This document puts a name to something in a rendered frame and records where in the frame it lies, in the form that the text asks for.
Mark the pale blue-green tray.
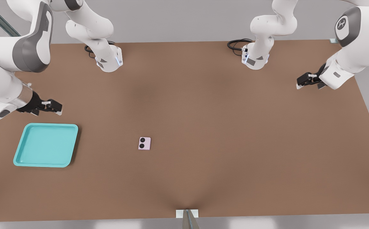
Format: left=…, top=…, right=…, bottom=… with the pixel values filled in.
left=13, top=123, right=79, bottom=168

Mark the black cable loop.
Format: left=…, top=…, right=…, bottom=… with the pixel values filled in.
left=227, top=38, right=255, bottom=57
left=84, top=40, right=116, bottom=59

